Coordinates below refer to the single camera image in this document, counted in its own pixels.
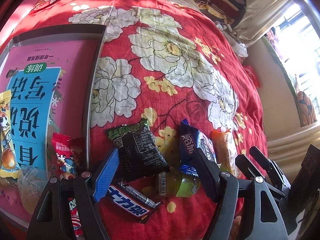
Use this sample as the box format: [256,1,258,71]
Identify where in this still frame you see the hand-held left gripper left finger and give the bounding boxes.
[26,148,120,240]

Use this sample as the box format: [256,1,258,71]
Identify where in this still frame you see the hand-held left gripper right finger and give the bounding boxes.
[192,147,288,240]

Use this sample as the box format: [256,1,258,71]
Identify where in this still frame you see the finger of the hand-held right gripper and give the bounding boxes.
[249,146,290,198]
[235,154,256,180]

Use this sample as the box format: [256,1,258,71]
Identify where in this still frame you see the orange corn stick packet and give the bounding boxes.
[211,129,242,178]

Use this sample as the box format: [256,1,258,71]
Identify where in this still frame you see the blue snack packet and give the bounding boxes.
[178,119,217,178]

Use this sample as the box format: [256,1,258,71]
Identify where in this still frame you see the brown chocolate bar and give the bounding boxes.
[106,182,162,224]

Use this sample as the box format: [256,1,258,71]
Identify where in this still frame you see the black and green snack packet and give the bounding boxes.
[105,118,170,182]

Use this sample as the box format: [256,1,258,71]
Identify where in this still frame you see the long red snack packet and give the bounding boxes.
[51,133,87,237]

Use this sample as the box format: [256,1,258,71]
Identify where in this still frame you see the clear candy packet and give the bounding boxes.
[17,166,50,210]

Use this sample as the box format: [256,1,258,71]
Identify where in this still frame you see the yellow cartoon snack packet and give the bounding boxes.
[0,90,22,179]

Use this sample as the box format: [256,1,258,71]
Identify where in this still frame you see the grey metal tray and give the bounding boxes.
[0,24,108,230]

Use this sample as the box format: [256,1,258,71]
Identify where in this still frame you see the brown fuzzy blanket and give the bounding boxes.
[230,212,244,240]

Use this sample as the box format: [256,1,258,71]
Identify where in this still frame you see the orange cushion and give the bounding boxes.
[296,90,318,127]

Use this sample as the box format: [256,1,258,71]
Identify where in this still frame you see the red floral blanket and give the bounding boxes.
[0,0,269,240]

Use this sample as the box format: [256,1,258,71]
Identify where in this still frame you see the red plastic bag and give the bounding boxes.
[244,65,262,88]

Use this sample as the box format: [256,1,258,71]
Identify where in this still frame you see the green windowsill cloth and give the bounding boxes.
[262,36,300,110]

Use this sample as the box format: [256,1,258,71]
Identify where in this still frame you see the white plastic bag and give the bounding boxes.
[215,21,248,57]

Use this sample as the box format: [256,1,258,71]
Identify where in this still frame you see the window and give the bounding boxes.
[265,2,320,120]

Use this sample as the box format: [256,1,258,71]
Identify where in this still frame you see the pink and blue book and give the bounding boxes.
[0,40,98,220]

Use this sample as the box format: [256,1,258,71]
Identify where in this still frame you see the clothes on windowsill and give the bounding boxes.
[265,27,280,53]

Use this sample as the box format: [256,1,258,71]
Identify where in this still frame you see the cream curtain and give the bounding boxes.
[235,0,300,47]

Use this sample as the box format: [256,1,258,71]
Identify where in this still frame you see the pile of folded clothes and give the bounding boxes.
[175,0,247,25]

